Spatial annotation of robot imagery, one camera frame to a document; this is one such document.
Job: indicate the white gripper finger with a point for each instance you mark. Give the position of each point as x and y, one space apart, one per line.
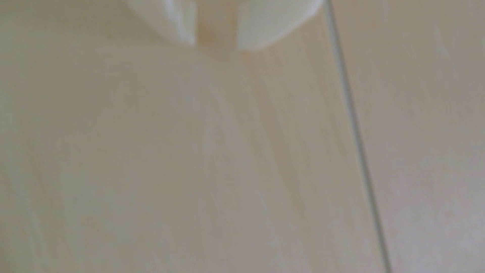
170 17
269 19

